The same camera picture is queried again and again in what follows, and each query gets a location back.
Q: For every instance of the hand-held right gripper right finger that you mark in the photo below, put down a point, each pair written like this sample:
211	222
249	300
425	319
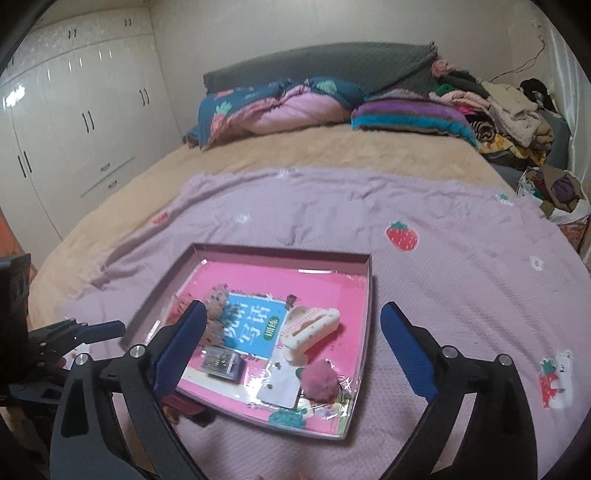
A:
411	355

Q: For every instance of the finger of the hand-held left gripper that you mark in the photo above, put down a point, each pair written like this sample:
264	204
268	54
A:
51	356
104	330

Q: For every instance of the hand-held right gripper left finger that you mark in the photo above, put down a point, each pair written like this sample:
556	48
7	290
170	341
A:
180	350

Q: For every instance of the grey hairpin pack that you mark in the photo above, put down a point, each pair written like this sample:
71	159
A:
221	362

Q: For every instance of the polka dot bow hair clip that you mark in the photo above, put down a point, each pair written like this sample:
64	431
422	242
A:
217	307

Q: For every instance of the earring card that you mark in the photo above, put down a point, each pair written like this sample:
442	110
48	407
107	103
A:
279	385

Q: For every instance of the cream hair clip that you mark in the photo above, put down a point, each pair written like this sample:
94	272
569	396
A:
307	330

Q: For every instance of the pink shallow box tray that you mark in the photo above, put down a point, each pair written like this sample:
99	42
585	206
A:
277	259

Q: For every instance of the pink book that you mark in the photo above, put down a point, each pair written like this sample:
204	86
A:
341	295

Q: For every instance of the purple printed blanket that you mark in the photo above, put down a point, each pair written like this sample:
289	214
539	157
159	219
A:
461	277

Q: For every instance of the beige bed sheet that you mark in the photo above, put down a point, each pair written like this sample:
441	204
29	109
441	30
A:
207	157

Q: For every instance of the white wardrobe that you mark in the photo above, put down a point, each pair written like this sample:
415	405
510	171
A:
69	115

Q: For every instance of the bag of clothes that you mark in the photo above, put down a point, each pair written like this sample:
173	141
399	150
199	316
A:
558	189

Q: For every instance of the striped purple pillow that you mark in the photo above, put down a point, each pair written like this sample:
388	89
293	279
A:
406	115

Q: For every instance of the pile of clothes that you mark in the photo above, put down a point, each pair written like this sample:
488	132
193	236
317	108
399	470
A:
508	110

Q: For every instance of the floral blue pink quilt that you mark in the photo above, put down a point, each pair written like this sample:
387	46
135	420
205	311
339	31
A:
295	108

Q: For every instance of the grey headboard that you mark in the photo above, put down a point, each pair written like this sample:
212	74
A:
323	60

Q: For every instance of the white curtain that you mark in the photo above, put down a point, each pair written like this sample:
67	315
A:
572	92

